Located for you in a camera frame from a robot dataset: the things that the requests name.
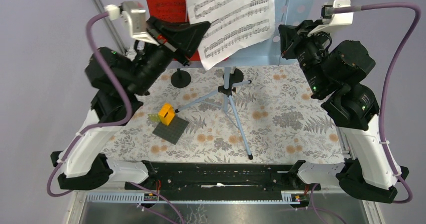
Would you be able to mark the white sheet music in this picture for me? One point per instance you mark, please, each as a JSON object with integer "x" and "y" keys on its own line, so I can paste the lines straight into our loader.
{"x": 234, "y": 25}

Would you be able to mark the grey cable duct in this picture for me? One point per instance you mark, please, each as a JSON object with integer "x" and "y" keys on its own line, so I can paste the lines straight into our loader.
{"x": 148, "y": 198}

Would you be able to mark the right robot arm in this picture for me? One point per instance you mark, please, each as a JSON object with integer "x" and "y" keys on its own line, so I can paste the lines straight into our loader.
{"x": 334, "y": 77}

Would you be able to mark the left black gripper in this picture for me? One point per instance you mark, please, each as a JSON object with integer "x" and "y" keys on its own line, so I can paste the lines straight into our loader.
{"x": 182, "y": 37}

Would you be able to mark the dark grey building baseplate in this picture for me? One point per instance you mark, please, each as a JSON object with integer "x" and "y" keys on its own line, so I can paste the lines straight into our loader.
{"x": 173, "y": 132}

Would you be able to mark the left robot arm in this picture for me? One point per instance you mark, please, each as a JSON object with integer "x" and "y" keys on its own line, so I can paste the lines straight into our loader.
{"x": 119, "y": 82}

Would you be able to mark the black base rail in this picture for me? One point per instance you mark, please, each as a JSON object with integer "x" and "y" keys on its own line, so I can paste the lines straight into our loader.
{"x": 237, "y": 181}

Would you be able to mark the red sheet music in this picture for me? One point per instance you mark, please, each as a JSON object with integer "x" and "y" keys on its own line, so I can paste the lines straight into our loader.
{"x": 171, "y": 11}

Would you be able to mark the yellow-green transparent piece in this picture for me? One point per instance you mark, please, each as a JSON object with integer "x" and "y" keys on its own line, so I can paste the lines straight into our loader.
{"x": 154, "y": 117}

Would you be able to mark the orange toy block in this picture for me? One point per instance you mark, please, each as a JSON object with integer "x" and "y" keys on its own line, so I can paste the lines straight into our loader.
{"x": 166, "y": 114}

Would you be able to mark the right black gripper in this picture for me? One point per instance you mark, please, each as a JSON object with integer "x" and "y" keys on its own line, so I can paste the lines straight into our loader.
{"x": 292, "y": 37}

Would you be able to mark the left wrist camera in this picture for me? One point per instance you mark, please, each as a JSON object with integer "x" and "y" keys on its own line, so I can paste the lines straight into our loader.
{"x": 133, "y": 15}

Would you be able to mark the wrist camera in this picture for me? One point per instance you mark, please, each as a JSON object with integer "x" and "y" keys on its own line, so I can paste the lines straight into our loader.
{"x": 133, "y": 15}
{"x": 332, "y": 22}

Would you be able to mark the light blue music stand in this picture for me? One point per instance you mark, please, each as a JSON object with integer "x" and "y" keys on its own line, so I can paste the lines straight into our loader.
{"x": 266, "y": 53}

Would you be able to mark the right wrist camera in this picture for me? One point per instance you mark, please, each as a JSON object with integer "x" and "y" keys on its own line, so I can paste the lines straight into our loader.
{"x": 332, "y": 22}

